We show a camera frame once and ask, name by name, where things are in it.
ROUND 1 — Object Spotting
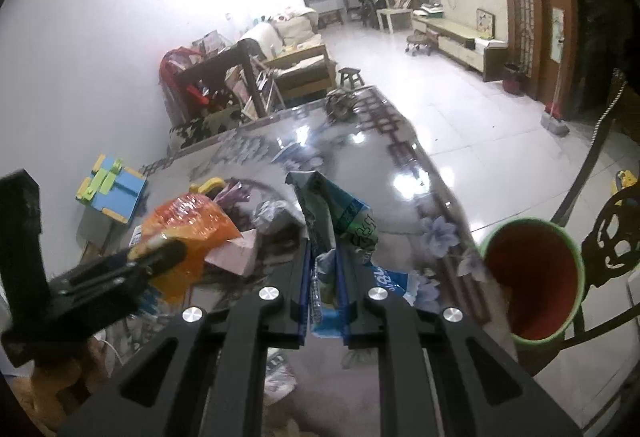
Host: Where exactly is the pink paper box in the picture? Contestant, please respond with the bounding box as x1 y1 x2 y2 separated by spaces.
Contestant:
205 229 259 277

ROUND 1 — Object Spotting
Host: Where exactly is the yellow kitchen timer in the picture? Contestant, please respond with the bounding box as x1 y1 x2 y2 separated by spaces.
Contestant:
197 177 227 196

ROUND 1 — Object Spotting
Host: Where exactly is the blue green wrapper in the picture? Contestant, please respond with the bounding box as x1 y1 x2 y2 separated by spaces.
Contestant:
285 169 416 343

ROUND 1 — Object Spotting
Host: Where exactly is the white printed wrapper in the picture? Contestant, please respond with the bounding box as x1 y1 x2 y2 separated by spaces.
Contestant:
264 351 297 399

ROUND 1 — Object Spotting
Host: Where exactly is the framed picture on cabinet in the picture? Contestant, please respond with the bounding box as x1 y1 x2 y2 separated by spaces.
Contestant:
475 8 496 40

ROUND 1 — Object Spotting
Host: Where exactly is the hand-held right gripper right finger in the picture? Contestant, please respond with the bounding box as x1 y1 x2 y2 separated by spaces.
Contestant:
335 242 583 437

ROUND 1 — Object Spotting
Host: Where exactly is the grey crumpled bag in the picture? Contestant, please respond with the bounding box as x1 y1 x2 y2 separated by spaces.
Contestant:
325 89 359 120

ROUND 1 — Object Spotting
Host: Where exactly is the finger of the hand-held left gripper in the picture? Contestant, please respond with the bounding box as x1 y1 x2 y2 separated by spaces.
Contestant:
127 239 188 278

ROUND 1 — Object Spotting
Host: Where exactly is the yellow toy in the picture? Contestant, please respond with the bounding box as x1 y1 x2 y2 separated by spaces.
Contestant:
612 169 631 206

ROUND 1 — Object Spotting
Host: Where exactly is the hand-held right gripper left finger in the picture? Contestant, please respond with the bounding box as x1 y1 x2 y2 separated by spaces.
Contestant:
57 239 313 437

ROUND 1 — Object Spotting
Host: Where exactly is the crumpled silver wrapper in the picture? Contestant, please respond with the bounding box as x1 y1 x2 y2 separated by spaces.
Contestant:
252 199 302 236

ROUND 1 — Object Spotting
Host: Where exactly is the floral seat cushion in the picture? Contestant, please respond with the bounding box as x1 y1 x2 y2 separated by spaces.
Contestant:
167 109 242 152

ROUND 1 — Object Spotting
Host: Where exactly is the white beaded cord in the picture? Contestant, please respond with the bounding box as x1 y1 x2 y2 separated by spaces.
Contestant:
594 69 629 168

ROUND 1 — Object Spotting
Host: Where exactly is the white coffee table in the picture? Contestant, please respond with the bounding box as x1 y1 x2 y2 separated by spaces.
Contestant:
376 8 414 36

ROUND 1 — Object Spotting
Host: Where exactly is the long television cabinet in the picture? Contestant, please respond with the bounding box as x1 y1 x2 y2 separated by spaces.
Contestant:
412 14 509 82

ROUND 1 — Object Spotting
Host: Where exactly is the round swivel stool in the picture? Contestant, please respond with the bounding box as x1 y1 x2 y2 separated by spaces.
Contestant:
405 31 440 58

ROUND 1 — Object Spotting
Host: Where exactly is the orange plastic bag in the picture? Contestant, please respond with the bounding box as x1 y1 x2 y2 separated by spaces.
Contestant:
140 194 243 303

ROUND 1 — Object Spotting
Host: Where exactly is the small wooden stool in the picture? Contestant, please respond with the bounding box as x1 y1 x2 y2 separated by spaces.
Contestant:
339 67 365 90

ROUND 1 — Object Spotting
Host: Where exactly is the broom with long handle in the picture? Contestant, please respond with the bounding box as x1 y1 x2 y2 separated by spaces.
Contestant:
542 62 571 138

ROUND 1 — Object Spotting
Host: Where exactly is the carved wooden chair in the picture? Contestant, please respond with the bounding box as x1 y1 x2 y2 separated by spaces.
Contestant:
520 189 640 378

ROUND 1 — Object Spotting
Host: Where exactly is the red floor wastebasket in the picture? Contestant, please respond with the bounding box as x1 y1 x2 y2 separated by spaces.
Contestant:
502 62 526 94

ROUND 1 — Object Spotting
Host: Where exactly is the green bin with red inside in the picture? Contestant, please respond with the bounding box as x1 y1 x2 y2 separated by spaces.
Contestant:
477 217 586 343

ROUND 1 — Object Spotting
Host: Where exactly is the wooden sofa with beige cushions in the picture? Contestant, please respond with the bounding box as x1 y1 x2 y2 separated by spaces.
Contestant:
240 7 339 102

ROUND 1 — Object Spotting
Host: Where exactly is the hanging wall scroll picture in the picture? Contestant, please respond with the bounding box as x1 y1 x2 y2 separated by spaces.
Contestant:
550 7 566 63

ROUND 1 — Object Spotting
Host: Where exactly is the purple foil wrapper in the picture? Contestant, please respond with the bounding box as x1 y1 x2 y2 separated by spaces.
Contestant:
215 179 252 218

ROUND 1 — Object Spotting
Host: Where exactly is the red folding stroller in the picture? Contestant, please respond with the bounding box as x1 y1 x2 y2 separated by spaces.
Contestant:
160 47 211 118

